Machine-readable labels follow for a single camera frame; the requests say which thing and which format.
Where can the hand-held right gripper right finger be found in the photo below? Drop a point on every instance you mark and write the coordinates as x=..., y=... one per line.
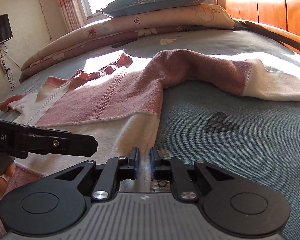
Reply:
x=152, y=162

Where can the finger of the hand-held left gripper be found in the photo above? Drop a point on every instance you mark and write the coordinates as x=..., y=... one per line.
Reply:
x=72, y=143

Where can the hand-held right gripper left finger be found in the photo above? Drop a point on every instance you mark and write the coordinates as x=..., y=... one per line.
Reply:
x=137, y=162

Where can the pink and white knit sweater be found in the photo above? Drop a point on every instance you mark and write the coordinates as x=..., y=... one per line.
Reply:
x=127, y=92

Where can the blue printed bed sheet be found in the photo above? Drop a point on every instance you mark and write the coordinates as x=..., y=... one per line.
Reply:
x=215, y=155

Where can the white power strip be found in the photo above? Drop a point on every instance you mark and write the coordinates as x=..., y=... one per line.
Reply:
x=4, y=66

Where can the black phone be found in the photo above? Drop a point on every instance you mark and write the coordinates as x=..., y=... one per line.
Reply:
x=122, y=43

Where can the folded pink floral quilt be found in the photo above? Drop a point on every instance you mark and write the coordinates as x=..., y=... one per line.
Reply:
x=102, y=35

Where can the pink patterned curtain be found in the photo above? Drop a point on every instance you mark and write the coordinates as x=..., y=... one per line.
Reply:
x=65, y=7

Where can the blue floral pillow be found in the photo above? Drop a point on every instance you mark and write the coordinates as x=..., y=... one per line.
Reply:
x=152, y=2

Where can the wooden bed headboard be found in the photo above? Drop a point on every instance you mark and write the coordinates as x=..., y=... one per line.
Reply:
x=272, y=2

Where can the black wall television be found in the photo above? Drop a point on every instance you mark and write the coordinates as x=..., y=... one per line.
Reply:
x=0, y=31

